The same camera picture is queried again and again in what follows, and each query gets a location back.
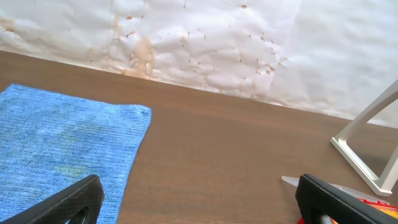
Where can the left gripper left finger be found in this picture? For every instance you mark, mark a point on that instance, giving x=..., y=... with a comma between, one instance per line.
x=68, y=203

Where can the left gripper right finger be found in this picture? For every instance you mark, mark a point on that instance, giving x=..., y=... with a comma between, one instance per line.
x=329, y=205

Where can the blue cloth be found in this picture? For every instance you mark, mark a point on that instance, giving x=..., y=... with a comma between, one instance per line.
x=56, y=143

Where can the white and blue stand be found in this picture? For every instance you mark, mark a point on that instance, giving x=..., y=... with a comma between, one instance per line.
x=354, y=165

